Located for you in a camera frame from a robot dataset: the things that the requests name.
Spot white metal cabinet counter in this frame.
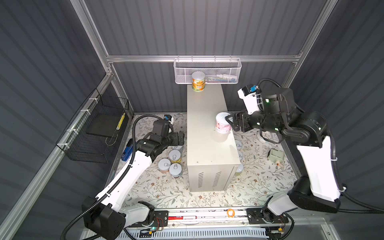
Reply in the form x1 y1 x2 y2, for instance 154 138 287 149
187 85 241 192

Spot white wire mesh basket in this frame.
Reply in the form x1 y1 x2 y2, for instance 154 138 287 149
173 57 242 85

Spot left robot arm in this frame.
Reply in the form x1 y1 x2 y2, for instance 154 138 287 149
60 115 185 240

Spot green labelled can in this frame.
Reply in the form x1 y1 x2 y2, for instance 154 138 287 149
158 159 172 174

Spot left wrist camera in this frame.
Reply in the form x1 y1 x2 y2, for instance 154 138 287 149
164 114 174 124

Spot pink labelled can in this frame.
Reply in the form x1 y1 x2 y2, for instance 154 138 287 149
215 112 232 135

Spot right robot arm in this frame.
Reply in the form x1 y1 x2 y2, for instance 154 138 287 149
226 85 384 224

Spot can left row front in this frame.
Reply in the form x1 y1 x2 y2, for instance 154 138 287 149
169 163 183 179

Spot yellow strip in basket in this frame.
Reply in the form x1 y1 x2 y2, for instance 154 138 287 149
116 113 126 131

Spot small green white box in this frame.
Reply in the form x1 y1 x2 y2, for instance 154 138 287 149
267 149 285 166

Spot blue stapler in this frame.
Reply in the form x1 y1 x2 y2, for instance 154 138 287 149
121 139 133 162

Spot tubes in white basket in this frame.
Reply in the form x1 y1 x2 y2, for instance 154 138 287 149
206 74 238 84

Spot black wire basket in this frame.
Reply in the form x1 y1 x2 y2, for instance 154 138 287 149
56 90 130 164

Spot red white marker pen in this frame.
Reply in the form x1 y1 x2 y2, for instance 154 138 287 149
168 216 209 221

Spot yellow orange labelled can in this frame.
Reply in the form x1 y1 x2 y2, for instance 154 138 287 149
192 71 206 92

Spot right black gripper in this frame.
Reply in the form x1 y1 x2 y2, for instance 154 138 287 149
221 106 278 136

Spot can left row far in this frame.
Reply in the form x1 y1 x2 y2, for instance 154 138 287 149
174 146 184 152

